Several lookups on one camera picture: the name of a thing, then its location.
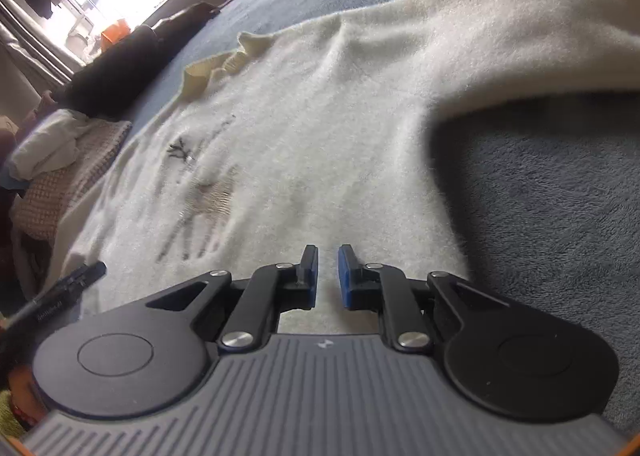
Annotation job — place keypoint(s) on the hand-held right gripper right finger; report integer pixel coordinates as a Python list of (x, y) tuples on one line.
[(344, 281)]

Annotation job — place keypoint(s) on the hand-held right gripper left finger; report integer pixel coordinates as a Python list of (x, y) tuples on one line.
[(312, 281)]

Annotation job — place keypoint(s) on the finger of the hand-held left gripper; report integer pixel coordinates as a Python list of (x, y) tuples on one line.
[(85, 278)]

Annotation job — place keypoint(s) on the white fluffy deer sweater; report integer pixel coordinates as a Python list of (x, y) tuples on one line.
[(350, 111)]

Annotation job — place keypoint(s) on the pink checked knit garment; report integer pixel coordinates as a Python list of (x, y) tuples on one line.
[(75, 176)]

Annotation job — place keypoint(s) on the white folded garment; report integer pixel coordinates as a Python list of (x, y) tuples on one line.
[(45, 146)]

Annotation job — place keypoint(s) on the black garment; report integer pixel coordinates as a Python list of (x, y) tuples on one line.
[(115, 71)]

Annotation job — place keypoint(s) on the grey fleece bed blanket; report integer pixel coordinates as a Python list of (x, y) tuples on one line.
[(550, 216)]

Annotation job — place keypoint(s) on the grey curtain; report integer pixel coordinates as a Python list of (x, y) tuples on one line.
[(30, 46)]

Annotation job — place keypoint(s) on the orange windowsill item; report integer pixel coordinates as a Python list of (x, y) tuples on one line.
[(115, 35)]

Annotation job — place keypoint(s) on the brown garment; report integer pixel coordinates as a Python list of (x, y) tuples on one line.
[(185, 16)]

